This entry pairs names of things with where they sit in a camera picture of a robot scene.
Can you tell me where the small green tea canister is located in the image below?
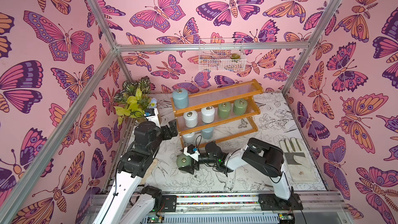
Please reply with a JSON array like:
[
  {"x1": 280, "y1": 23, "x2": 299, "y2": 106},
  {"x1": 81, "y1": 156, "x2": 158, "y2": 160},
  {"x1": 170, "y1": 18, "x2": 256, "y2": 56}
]
[{"x1": 218, "y1": 102, "x2": 232, "y2": 119}]

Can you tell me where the white wire basket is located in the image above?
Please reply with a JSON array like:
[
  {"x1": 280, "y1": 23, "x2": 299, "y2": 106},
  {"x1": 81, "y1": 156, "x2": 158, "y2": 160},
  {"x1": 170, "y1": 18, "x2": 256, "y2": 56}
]
[{"x1": 198, "y1": 38, "x2": 247, "y2": 73}]

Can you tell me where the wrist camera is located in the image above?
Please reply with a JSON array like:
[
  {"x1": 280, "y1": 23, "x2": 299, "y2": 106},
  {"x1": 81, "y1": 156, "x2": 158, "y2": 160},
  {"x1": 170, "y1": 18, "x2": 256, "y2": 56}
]
[
  {"x1": 183, "y1": 144, "x2": 200, "y2": 162},
  {"x1": 144, "y1": 108, "x2": 161, "y2": 127}
]

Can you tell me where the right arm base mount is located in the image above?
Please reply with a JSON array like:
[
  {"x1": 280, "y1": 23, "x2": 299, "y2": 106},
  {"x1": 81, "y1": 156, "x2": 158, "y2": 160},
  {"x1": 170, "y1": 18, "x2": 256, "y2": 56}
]
[{"x1": 259, "y1": 194, "x2": 304, "y2": 211}]

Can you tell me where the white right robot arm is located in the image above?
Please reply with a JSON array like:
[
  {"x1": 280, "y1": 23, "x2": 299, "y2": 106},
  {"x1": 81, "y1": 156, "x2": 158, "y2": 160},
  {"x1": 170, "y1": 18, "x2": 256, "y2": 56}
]
[{"x1": 176, "y1": 138, "x2": 293, "y2": 201}]

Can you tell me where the small plant in basket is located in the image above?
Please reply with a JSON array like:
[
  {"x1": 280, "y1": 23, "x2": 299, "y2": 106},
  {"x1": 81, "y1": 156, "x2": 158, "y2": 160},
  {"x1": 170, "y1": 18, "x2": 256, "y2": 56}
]
[{"x1": 230, "y1": 54, "x2": 241, "y2": 60}]

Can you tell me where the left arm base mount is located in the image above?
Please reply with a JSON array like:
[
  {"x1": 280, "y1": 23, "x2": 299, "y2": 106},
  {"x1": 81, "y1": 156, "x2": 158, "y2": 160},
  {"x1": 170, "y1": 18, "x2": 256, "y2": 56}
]
[{"x1": 136, "y1": 186, "x2": 177, "y2": 213}]

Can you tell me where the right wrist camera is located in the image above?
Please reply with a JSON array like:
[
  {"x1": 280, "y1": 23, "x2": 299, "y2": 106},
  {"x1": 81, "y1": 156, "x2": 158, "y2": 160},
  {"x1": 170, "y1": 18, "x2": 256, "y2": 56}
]
[{"x1": 183, "y1": 144, "x2": 200, "y2": 162}]

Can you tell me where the large blue tea canister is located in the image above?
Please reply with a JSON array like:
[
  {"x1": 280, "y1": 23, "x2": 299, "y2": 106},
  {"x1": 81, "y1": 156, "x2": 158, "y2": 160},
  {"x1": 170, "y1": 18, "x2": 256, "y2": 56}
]
[{"x1": 172, "y1": 88, "x2": 189, "y2": 109}]

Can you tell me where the wooden three-tier shelf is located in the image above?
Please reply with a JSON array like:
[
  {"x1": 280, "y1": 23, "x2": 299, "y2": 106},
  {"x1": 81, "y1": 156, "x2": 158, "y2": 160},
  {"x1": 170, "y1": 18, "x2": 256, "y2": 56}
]
[{"x1": 171, "y1": 79, "x2": 263, "y2": 148}]

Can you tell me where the clear vase with plants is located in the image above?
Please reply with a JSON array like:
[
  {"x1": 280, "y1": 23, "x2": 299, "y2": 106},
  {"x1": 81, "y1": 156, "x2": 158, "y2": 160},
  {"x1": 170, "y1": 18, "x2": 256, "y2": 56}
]
[{"x1": 114, "y1": 76, "x2": 157, "y2": 126}]

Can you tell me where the white grey work glove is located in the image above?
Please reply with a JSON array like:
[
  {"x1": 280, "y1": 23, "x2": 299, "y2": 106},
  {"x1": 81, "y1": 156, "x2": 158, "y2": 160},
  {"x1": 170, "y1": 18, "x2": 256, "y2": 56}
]
[{"x1": 279, "y1": 138, "x2": 318, "y2": 183}]

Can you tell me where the front aluminium rail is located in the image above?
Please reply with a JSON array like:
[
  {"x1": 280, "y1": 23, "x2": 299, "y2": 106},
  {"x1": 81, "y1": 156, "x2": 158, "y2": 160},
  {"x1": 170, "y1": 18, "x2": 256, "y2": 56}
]
[{"x1": 93, "y1": 191, "x2": 346, "y2": 215}]

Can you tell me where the large green tea canister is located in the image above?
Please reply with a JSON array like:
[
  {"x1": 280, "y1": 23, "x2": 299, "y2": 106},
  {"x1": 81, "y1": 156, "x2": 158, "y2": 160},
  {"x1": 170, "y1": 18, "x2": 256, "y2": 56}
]
[{"x1": 176, "y1": 154, "x2": 193, "y2": 168}]

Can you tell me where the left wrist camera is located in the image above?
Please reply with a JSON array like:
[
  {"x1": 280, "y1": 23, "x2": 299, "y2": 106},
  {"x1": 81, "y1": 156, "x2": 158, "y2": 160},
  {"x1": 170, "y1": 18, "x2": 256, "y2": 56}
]
[{"x1": 144, "y1": 108, "x2": 161, "y2": 127}]

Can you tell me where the white canister bottom shelf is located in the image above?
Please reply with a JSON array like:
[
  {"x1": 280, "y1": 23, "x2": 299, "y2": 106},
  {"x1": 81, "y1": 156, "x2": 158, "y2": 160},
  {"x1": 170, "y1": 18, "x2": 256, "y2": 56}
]
[{"x1": 182, "y1": 132, "x2": 196, "y2": 145}]

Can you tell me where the blue canister bottom shelf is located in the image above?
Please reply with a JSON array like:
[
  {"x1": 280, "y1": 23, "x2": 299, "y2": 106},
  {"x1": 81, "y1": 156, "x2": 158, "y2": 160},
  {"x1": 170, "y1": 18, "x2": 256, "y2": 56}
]
[{"x1": 201, "y1": 127, "x2": 215, "y2": 140}]

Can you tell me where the white tea canister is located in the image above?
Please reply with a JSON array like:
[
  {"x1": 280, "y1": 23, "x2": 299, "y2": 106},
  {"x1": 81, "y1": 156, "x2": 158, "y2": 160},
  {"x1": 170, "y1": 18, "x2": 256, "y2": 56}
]
[
  {"x1": 201, "y1": 106, "x2": 215, "y2": 123},
  {"x1": 183, "y1": 111, "x2": 198, "y2": 128}
]

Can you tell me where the beige work glove left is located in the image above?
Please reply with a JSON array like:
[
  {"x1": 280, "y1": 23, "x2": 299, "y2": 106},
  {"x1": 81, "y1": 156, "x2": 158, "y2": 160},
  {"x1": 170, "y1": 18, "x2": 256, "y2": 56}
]
[{"x1": 140, "y1": 159, "x2": 159, "y2": 185}]

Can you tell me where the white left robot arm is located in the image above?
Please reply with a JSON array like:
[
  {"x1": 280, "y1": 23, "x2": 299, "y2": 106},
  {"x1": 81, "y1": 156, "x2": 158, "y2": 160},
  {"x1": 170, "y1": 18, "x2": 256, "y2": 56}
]
[{"x1": 93, "y1": 120, "x2": 178, "y2": 224}]

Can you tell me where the aluminium frame rail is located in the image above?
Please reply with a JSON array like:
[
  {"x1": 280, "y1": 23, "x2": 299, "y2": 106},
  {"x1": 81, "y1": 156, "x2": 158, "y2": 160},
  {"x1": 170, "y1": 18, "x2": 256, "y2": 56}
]
[{"x1": 1, "y1": 49, "x2": 118, "y2": 224}]

